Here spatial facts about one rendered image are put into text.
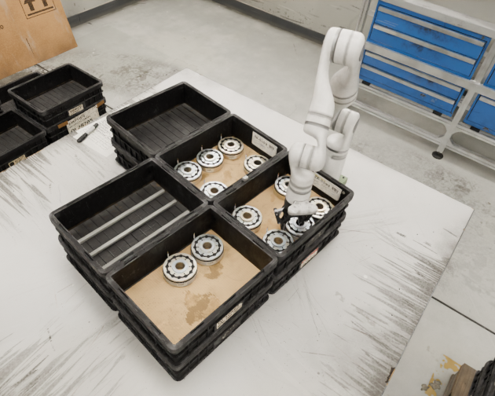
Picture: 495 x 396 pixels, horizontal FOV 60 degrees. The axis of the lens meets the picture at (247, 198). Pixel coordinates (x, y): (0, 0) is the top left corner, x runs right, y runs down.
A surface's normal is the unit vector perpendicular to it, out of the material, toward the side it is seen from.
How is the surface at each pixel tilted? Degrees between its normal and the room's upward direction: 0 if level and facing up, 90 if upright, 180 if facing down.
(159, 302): 0
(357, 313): 0
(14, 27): 76
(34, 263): 0
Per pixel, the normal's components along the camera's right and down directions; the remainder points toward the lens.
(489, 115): -0.59, 0.56
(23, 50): 0.79, 0.25
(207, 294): 0.07, -0.68
